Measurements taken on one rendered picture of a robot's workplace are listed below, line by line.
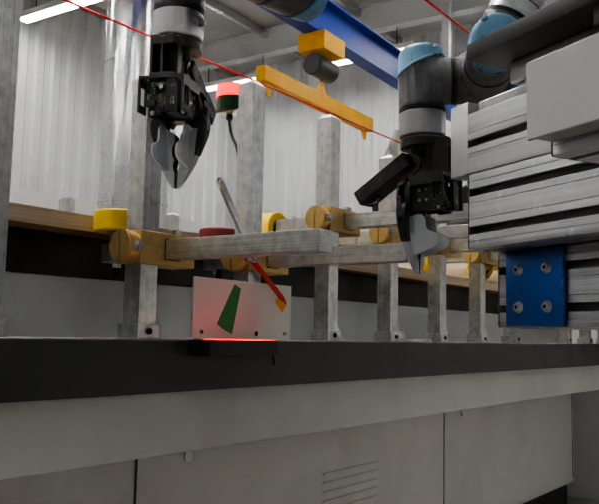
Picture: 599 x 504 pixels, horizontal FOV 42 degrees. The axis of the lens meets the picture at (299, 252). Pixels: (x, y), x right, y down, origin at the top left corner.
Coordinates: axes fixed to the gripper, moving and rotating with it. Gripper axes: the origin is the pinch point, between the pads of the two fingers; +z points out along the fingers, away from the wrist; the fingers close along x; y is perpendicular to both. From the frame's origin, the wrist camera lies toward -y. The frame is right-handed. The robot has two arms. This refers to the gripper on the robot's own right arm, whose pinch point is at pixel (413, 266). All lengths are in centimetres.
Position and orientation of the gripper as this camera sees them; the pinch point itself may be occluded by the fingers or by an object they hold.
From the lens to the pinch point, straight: 126.5
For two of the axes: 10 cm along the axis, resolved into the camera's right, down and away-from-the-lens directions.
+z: 0.0, 9.9, -1.2
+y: 8.1, -0.7, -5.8
